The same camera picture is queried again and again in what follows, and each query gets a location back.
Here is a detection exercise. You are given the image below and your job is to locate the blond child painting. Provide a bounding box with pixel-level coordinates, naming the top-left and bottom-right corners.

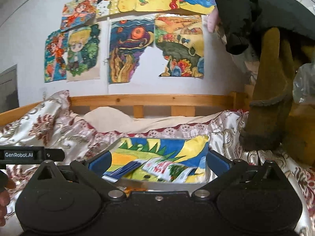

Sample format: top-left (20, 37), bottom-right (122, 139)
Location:
top-left (66, 23), bottom-right (101, 82)

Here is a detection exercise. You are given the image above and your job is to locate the beige pillow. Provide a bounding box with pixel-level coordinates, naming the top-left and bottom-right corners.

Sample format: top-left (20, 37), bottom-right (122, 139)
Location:
top-left (83, 107), bottom-right (220, 134)

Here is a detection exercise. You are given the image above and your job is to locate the clear plastic bag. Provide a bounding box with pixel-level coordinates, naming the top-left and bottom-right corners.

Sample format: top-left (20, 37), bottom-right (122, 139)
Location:
top-left (293, 63), bottom-right (315, 105)

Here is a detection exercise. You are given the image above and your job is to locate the colourful painted storage box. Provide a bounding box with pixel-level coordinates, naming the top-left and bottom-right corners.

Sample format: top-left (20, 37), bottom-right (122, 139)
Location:
top-left (107, 135), bottom-right (210, 184)

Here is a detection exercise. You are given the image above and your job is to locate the pink plush piece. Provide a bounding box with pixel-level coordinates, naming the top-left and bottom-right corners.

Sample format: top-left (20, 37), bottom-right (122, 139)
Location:
top-left (207, 6), bottom-right (220, 33)

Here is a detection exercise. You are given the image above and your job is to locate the brown plush toy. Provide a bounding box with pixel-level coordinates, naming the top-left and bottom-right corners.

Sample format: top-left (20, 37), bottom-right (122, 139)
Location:
top-left (239, 28), bottom-right (314, 166)

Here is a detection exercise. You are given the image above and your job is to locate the orange-haired girl painting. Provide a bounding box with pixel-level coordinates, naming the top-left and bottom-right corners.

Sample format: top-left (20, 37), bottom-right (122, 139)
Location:
top-left (60, 0), bottom-right (98, 31)

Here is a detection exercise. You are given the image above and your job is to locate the blue white packet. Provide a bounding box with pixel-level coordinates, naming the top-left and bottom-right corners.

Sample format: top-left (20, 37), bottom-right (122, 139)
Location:
top-left (102, 159), bottom-right (146, 182)

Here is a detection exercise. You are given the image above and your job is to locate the black garment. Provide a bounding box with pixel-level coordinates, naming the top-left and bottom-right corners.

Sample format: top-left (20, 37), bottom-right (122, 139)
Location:
top-left (215, 0), bottom-right (314, 55)

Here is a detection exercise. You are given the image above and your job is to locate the swirly blue painting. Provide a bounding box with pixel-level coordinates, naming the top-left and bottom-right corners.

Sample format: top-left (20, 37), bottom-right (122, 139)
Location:
top-left (108, 17), bottom-right (154, 84)

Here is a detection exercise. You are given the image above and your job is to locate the floral satin bed cover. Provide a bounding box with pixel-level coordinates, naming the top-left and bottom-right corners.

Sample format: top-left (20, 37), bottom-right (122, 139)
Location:
top-left (1, 91), bottom-right (314, 235)

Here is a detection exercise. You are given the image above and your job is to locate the landscape painting on wall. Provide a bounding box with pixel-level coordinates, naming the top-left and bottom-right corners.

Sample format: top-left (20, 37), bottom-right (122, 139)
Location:
top-left (154, 14), bottom-right (205, 78)

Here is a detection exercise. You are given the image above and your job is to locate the person's left hand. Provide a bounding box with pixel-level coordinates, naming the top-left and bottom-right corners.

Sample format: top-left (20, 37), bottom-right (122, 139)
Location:
top-left (0, 171), bottom-right (16, 227)

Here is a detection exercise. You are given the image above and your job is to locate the orange snack packet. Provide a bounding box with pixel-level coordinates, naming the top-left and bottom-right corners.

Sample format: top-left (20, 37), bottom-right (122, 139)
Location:
top-left (123, 187), bottom-right (147, 195)

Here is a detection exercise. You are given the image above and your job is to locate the red-haired girl painting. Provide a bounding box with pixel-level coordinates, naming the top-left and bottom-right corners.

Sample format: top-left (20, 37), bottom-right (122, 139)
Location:
top-left (44, 30), bottom-right (68, 83)

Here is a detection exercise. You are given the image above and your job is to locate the white green red snack bag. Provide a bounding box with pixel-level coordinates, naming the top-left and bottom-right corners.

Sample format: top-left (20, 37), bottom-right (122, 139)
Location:
top-left (142, 158), bottom-right (196, 183)

